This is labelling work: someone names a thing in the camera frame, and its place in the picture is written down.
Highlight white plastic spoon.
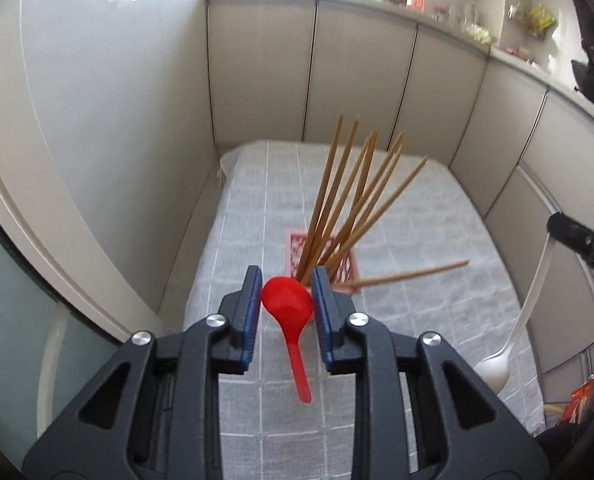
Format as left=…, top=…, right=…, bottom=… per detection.
left=473, top=239, right=554, bottom=395

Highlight pink lattice utensil holder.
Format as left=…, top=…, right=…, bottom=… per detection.
left=285, top=229, right=362, bottom=297

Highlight glass jars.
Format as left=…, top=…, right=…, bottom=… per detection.
left=434, top=2, right=495, bottom=43

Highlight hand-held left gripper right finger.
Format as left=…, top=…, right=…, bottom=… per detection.
left=311, top=266, right=550, bottom=480

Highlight person's dark clothing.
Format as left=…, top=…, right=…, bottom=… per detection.
left=533, top=410, right=594, bottom=480

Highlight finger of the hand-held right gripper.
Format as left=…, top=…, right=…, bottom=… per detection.
left=547, top=212, right=594, bottom=262

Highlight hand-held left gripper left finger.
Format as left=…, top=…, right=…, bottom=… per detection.
left=22, top=265, right=264, bottom=480

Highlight bunch of wooden chopsticks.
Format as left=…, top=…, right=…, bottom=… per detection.
left=294, top=114, right=471, bottom=292

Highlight yellow snack packet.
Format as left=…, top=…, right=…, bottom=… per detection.
left=526, top=4, right=558, bottom=40

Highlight colourful snack packets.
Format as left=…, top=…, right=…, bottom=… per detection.
left=544, top=379, right=594, bottom=428

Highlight grey checked tablecloth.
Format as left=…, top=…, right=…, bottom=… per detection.
left=182, top=139, right=546, bottom=480

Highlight red plastic spoon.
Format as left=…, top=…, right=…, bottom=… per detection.
left=260, top=275, right=314, bottom=404

